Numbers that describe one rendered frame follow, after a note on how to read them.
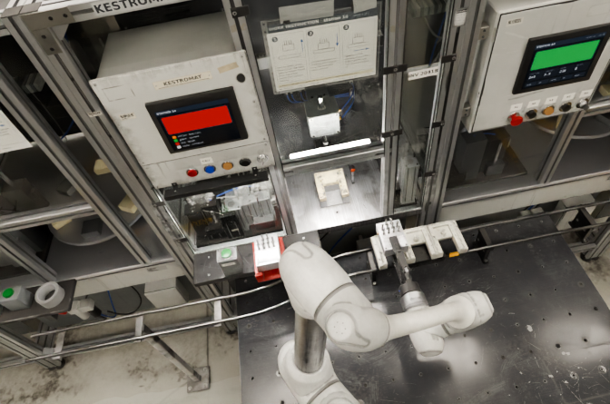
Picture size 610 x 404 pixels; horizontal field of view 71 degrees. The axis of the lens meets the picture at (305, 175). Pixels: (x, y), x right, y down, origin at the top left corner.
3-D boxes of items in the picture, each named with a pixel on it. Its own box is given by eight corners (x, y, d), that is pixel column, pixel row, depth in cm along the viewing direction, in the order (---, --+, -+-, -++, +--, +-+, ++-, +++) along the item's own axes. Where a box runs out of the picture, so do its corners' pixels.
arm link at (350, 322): (402, 325, 104) (365, 285, 112) (375, 325, 90) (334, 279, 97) (368, 363, 106) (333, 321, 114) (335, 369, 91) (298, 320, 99)
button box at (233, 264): (224, 276, 174) (216, 262, 165) (223, 260, 179) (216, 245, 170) (243, 272, 174) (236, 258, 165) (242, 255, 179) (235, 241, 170)
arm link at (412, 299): (430, 302, 147) (425, 287, 151) (405, 308, 147) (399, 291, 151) (427, 312, 154) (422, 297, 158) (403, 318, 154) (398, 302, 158)
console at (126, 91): (154, 195, 145) (86, 88, 110) (160, 137, 164) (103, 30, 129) (276, 171, 146) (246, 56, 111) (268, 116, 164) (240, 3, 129)
